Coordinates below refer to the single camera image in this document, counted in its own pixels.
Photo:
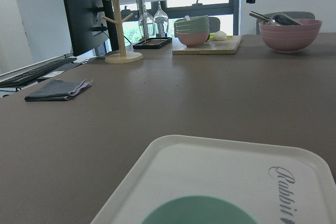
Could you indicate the green cup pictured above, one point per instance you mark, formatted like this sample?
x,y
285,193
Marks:
x,y
199,209

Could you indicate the white serving tray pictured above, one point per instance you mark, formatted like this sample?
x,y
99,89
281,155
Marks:
x,y
274,184

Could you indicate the steel ladle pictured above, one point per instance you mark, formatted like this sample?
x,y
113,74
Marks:
x,y
278,19

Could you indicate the top green bowl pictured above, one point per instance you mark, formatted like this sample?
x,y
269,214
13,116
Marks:
x,y
194,20

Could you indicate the green bowl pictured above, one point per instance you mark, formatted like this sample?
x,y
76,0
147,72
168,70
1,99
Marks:
x,y
194,20
186,26
191,30

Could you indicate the white steamed bun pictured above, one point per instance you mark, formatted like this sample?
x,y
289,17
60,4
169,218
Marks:
x,y
220,36

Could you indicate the bamboo cutting board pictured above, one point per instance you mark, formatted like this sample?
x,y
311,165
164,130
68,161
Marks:
x,y
212,47

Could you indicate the large pink bowl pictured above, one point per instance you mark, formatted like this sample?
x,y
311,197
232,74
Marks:
x,y
293,38

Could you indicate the right wine glass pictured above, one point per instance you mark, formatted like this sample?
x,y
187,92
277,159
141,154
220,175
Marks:
x,y
162,21

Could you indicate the left wine glass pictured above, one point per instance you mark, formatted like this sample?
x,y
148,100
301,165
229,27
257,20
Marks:
x,y
146,22

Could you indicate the black wine glass rack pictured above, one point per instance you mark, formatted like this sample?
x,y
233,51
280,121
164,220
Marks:
x,y
153,42

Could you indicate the wooden mug tree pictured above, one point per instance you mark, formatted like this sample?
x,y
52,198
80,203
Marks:
x,y
123,56

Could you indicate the black computer monitor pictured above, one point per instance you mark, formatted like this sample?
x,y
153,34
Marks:
x,y
88,30

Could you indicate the folded grey cloth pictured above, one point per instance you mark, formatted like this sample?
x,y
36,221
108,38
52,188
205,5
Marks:
x,y
58,90

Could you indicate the black keyboard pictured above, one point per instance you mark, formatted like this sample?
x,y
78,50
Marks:
x,y
36,72

